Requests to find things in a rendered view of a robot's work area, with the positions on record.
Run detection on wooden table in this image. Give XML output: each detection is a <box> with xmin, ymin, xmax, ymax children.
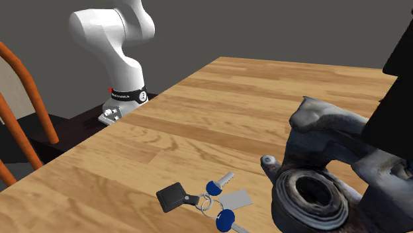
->
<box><xmin>0</xmin><ymin>56</ymin><xmax>398</xmax><ymax>233</ymax></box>

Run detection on worn grey metal part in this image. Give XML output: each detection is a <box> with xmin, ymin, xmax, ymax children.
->
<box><xmin>260</xmin><ymin>96</ymin><xmax>413</xmax><ymax>233</ymax></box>

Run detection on black angular object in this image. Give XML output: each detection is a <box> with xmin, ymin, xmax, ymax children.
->
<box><xmin>360</xmin><ymin>9</ymin><xmax>413</xmax><ymax>161</ymax></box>

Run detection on dark robot stand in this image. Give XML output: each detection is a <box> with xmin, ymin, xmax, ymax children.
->
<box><xmin>29</xmin><ymin>93</ymin><xmax>159</xmax><ymax>165</ymax></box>

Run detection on key bunch with blue keys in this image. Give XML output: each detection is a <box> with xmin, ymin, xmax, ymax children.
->
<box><xmin>156</xmin><ymin>171</ymin><xmax>254</xmax><ymax>233</ymax></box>

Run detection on orange wooden chair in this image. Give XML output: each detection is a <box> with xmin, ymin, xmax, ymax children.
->
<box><xmin>0</xmin><ymin>41</ymin><xmax>60</xmax><ymax>188</ymax></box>

